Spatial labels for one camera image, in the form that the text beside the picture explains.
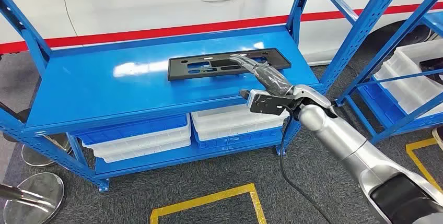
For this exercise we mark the black plastic plate part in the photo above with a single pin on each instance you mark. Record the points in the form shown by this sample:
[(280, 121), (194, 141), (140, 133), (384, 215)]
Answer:
[(180, 70)]

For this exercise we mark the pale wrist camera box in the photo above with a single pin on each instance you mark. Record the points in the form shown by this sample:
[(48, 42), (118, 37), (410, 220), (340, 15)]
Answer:
[(264, 103)]

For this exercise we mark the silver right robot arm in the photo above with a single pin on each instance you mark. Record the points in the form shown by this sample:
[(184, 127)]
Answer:
[(346, 139)]

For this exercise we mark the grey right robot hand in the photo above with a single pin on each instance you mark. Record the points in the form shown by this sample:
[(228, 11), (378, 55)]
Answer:
[(273, 79)]

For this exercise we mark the black part in bin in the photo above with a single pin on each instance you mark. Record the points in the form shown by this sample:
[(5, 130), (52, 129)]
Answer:
[(431, 66)]

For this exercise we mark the yellow floor tape square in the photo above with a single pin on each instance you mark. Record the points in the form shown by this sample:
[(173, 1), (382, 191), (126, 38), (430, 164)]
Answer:
[(250, 188), (410, 148)]

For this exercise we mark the white car with red stripe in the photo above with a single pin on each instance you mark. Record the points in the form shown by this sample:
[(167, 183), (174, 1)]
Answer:
[(155, 8)]

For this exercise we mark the blue metal shelf rack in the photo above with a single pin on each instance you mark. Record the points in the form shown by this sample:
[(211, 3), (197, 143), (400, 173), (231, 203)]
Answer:
[(104, 87), (391, 46)]

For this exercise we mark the chrome stanchion post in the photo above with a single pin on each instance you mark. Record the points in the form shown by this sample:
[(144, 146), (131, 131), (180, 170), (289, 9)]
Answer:
[(31, 198), (38, 156)]

